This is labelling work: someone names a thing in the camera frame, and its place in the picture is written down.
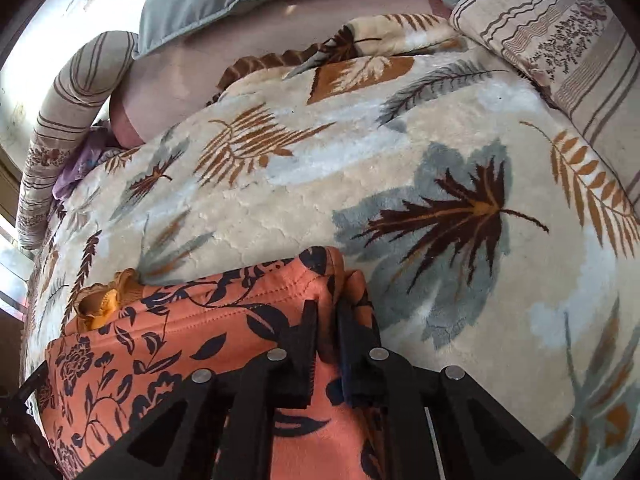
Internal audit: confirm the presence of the purple cloth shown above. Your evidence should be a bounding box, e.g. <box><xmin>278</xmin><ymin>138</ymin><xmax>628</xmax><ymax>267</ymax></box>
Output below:
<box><xmin>52</xmin><ymin>126</ymin><xmax>122</xmax><ymax>202</ymax></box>

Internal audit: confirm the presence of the striped floral long pillow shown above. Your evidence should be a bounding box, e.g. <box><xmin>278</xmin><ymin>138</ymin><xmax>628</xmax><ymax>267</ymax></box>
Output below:
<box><xmin>16</xmin><ymin>30</ymin><xmax>138</xmax><ymax>250</ymax></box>

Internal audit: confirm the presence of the pink bed sheet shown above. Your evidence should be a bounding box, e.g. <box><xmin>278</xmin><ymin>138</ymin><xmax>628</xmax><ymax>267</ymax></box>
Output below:
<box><xmin>110</xmin><ymin>0</ymin><xmax>450</xmax><ymax>148</ymax></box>

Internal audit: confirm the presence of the orange black floral garment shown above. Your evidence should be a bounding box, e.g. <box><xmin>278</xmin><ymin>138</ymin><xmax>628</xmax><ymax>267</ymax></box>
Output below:
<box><xmin>37</xmin><ymin>247</ymin><xmax>383</xmax><ymax>479</ymax></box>

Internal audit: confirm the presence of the leaf pattern plush blanket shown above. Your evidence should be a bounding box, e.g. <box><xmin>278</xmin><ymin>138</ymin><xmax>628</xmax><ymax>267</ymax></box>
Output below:
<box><xmin>24</xmin><ymin>14</ymin><xmax>639</xmax><ymax>479</ymax></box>

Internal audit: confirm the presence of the striped floral right pillow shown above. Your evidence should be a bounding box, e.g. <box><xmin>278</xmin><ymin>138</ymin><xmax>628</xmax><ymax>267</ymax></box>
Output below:
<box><xmin>449</xmin><ymin>0</ymin><xmax>639</xmax><ymax>205</ymax></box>

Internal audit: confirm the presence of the stained glass window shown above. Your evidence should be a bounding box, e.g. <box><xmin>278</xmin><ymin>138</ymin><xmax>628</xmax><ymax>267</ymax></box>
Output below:
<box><xmin>0</xmin><ymin>159</ymin><xmax>36</xmax><ymax>321</ymax></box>

